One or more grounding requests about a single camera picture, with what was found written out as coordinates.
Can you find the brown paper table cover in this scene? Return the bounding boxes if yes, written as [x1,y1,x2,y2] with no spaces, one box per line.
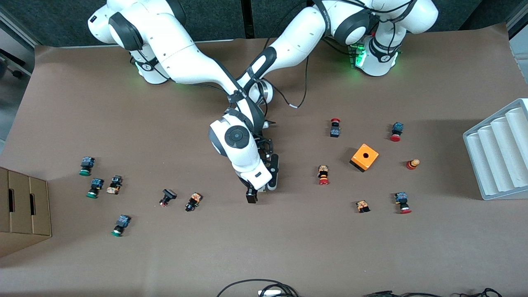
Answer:
[0,23,528,297]

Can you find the black button orange block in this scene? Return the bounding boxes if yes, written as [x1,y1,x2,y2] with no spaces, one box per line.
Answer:
[184,192,203,212]

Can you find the black red push button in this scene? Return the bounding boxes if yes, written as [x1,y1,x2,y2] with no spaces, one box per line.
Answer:
[159,189,178,207]

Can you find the green push button blue block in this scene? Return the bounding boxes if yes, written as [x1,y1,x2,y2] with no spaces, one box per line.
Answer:
[86,178,105,199]
[79,156,96,177]
[111,214,132,238]

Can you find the brown cardboard box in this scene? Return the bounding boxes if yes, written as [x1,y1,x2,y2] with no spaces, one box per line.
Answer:
[0,166,53,258]

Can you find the grey ribbed plastic tray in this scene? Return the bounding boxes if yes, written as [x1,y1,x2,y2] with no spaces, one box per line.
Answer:
[462,98,528,201]

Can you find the black floor stand leg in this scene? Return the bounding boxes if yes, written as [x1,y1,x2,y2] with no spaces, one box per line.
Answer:
[0,49,25,80]

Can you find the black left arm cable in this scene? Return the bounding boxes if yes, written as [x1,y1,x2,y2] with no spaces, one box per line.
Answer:
[264,54,310,110]

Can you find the black looped cable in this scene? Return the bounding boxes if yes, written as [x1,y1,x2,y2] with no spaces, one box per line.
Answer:
[216,279,299,297]

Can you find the orange button enclosure box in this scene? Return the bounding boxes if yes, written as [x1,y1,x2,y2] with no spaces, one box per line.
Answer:
[349,143,380,173]

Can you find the black base cable bundle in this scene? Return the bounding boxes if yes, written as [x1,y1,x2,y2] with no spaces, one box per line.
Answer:
[326,37,357,56]

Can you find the beige black switch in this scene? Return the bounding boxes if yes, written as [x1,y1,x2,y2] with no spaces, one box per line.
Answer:
[106,175,123,195]

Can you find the grey metal frame rail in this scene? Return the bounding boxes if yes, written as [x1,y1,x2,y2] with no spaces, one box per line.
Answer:
[505,6,528,40]
[0,7,35,48]

